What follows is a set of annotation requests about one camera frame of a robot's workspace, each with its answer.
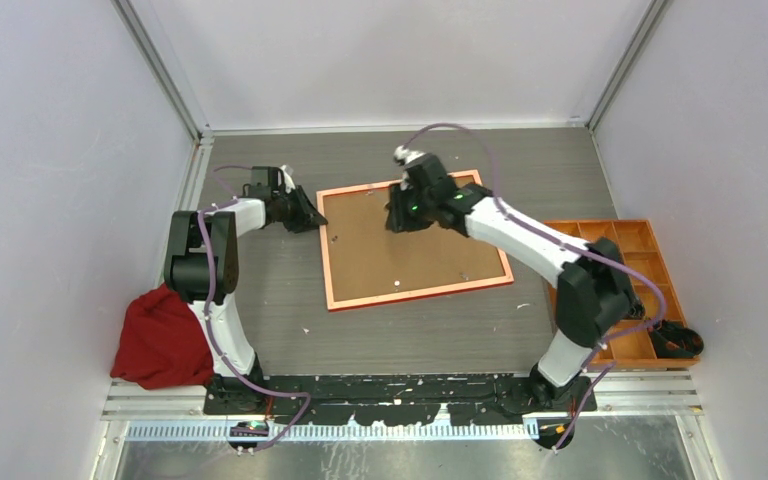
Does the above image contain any orange compartment tray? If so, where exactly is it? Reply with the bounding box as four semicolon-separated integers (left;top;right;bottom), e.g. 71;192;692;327
547;219;704;371

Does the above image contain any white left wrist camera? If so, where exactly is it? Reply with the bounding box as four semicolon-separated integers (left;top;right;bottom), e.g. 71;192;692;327
280;165;296;193

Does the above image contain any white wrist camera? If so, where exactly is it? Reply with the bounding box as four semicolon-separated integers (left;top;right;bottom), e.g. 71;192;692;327
280;165;296;193
393;145;426;191

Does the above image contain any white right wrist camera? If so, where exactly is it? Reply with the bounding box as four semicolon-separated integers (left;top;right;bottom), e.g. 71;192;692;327
393;145;426;191

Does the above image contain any red picture frame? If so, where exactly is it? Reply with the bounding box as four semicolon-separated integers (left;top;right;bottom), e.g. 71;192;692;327
316;180;514;312

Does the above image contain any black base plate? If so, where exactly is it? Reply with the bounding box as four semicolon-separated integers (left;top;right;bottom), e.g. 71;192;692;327
203;373;596;427

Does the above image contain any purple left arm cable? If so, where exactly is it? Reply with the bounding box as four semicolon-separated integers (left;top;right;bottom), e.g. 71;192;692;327
197;164;312;455

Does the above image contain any white slotted cable duct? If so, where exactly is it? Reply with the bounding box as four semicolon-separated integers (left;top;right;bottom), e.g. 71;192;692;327
125;420;538;443

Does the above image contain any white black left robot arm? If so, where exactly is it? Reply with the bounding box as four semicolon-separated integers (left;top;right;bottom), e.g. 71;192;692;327
163;165;327;414

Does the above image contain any red cloth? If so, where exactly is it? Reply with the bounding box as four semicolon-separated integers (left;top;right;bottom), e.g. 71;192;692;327
110;284;214;390

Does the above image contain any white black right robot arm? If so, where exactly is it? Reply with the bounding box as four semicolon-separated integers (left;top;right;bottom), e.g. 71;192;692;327
385;146;640;411

